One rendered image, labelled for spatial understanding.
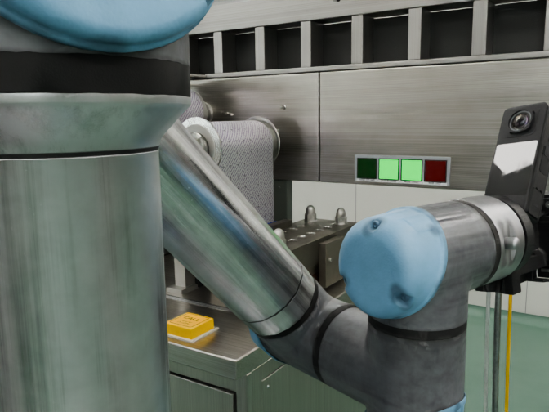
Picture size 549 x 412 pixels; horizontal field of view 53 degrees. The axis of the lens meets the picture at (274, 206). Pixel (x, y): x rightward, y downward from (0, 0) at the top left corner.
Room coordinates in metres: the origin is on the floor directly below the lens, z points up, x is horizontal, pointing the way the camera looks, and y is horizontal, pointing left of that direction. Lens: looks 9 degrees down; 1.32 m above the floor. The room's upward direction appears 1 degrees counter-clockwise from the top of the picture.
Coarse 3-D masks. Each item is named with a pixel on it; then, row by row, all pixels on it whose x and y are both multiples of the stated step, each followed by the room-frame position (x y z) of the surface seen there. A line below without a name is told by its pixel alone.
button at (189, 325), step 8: (176, 320) 1.04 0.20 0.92; (184, 320) 1.04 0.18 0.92; (192, 320) 1.04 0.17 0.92; (200, 320) 1.04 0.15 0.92; (208, 320) 1.05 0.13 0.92; (168, 328) 1.03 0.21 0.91; (176, 328) 1.02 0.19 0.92; (184, 328) 1.01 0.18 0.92; (192, 328) 1.01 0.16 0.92; (200, 328) 1.02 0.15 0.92; (208, 328) 1.04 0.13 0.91; (184, 336) 1.01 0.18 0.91; (192, 336) 1.00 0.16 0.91
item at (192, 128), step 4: (192, 124) 1.33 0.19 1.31; (196, 124) 1.32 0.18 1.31; (188, 128) 1.34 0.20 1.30; (192, 128) 1.33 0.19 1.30; (196, 128) 1.32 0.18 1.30; (200, 128) 1.31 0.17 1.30; (204, 128) 1.31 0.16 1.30; (268, 128) 1.52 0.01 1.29; (192, 132) 1.33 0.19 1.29; (200, 132) 1.31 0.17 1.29; (204, 132) 1.31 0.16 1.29; (208, 132) 1.30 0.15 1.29; (204, 136) 1.31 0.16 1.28; (208, 136) 1.30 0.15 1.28; (272, 136) 1.51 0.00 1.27; (208, 140) 1.30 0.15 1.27; (212, 140) 1.30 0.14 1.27; (208, 144) 1.30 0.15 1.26; (212, 144) 1.30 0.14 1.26; (208, 148) 1.30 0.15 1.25; (212, 148) 1.30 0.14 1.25; (208, 152) 1.30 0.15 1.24; (212, 152) 1.30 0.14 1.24; (212, 156) 1.30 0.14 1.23
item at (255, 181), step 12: (228, 168) 1.33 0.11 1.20; (240, 168) 1.37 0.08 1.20; (252, 168) 1.41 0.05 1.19; (264, 168) 1.46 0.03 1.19; (240, 180) 1.37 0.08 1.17; (252, 180) 1.41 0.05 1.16; (264, 180) 1.46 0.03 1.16; (252, 192) 1.41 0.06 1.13; (264, 192) 1.46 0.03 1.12; (252, 204) 1.41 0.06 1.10; (264, 204) 1.45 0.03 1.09; (264, 216) 1.45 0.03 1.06
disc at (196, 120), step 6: (186, 120) 1.34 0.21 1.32; (192, 120) 1.33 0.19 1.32; (198, 120) 1.32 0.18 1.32; (204, 120) 1.31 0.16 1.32; (186, 126) 1.34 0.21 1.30; (204, 126) 1.31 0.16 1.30; (210, 126) 1.30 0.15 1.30; (198, 132) 1.32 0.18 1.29; (210, 132) 1.30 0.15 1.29; (216, 132) 1.29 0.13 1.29; (216, 138) 1.29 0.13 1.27; (216, 144) 1.29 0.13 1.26; (216, 150) 1.29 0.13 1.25; (216, 156) 1.29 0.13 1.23; (216, 162) 1.29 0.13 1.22
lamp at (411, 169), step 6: (402, 162) 1.39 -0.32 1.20; (408, 162) 1.38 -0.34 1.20; (414, 162) 1.37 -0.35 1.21; (420, 162) 1.36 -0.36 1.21; (402, 168) 1.39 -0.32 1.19; (408, 168) 1.38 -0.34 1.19; (414, 168) 1.37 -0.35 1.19; (420, 168) 1.36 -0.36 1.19; (402, 174) 1.38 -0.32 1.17; (408, 174) 1.38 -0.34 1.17; (414, 174) 1.37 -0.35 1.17; (420, 174) 1.36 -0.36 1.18; (414, 180) 1.37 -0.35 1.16; (420, 180) 1.36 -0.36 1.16
